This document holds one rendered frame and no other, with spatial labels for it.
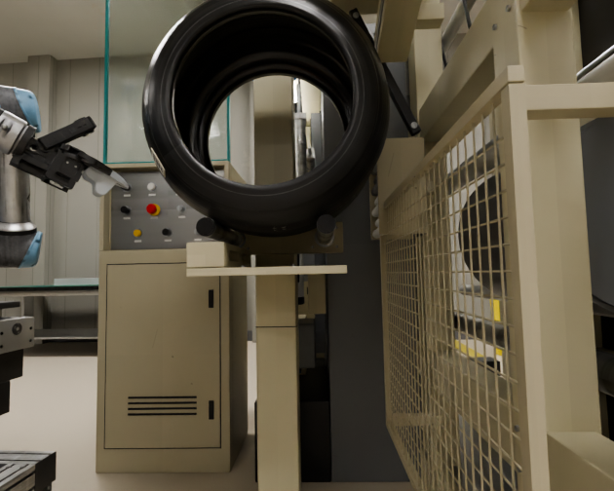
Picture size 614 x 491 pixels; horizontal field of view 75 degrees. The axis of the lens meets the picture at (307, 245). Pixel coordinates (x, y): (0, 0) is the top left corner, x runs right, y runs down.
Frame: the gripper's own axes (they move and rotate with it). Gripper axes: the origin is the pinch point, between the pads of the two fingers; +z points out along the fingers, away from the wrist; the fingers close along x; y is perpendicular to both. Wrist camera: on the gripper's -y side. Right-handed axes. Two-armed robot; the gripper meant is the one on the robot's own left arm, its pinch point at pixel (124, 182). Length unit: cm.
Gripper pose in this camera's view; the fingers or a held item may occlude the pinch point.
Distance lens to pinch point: 100.3
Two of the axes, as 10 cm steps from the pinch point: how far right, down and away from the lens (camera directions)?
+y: -3.2, 9.1, -2.7
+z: 7.1, 4.2, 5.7
